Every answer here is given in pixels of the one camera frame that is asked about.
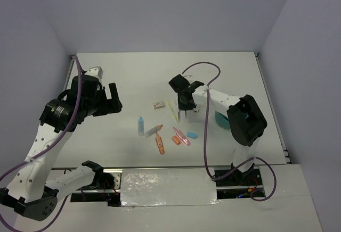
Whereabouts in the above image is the blue eraser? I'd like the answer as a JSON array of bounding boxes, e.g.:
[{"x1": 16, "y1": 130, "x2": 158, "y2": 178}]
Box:
[{"x1": 186, "y1": 131, "x2": 198, "y2": 139}]

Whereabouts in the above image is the yellow highlighter pen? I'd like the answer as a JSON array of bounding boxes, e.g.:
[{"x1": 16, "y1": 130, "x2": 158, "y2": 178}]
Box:
[{"x1": 167, "y1": 101, "x2": 179, "y2": 123}]

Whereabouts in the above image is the purple cable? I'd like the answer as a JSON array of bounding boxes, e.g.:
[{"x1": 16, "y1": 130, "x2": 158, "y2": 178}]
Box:
[
  {"x1": 0, "y1": 55, "x2": 88, "y2": 230},
  {"x1": 182, "y1": 61, "x2": 277, "y2": 202}
]

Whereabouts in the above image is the orange highlighter cap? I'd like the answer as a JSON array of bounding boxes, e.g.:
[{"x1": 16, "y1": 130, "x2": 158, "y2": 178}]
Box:
[{"x1": 172, "y1": 136, "x2": 181, "y2": 145}]

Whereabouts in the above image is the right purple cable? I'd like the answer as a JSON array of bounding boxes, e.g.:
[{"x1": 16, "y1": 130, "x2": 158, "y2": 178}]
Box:
[{"x1": 182, "y1": 61, "x2": 277, "y2": 202}]

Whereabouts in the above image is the teal round pen holder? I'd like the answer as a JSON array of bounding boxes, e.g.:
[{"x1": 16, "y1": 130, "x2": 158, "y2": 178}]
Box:
[{"x1": 214, "y1": 111, "x2": 230, "y2": 130}]

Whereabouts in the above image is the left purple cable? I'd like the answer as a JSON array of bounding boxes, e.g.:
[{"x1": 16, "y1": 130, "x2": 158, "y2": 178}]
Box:
[{"x1": 0, "y1": 55, "x2": 88, "y2": 230}]

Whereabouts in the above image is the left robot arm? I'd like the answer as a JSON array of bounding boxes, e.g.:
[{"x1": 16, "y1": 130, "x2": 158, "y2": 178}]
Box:
[{"x1": 1, "y1": 75, "x2": 123, "y2": 221}]

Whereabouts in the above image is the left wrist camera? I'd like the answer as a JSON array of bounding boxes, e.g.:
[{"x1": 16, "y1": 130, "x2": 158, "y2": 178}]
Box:
[{"x1": 85, "y1": 67, "x2": 103, "y2": 80}]

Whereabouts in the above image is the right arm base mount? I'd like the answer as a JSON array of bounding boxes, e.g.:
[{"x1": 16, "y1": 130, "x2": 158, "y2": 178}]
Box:
[{"x1": 216, "y1": 168, "x2": 265, "y2": 200}]

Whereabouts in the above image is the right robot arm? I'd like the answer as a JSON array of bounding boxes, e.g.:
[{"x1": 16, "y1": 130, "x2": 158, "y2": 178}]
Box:
[{"x1": 168, "y1": 74, "x2": 267, "y2": 185}]

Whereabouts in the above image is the blue marker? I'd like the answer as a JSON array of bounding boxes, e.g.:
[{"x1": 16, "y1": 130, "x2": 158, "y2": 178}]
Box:
[{"x1": 138, "y1": 117, "x2": 144, "y2": 136}]

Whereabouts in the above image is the pink highlighter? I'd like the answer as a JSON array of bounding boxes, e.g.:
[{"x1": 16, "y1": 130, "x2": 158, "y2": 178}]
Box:
[{"x1": 173, "y1": 127, "x2": 191, "y2": 146}]

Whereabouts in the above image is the orange highlighter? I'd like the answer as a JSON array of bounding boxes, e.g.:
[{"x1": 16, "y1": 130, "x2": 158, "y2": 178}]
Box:
[{"x1": 156, "y1": 133, "x2": 165, "y2": 155}]

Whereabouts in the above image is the white eraser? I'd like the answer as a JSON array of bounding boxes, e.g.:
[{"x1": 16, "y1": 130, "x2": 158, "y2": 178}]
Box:
[{"x1": 153, "y1": 101, "x2": 165, "y2": 110}]

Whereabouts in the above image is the silver foil sheet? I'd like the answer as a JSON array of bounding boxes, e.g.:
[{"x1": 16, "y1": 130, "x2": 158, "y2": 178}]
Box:
[{"x1": 120, "y1": 168, "x2": 219, "y2": 207}]

